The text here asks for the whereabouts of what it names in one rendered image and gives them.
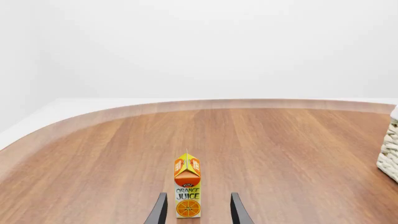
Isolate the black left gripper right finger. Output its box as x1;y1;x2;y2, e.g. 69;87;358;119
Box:
230;192;256;224

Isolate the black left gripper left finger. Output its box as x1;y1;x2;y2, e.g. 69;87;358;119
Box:
144;192;169;224

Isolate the white woven basket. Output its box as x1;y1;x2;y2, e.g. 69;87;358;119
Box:
376;105;398;183

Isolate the orange juice carton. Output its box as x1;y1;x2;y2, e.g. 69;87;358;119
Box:
174;148;202;218

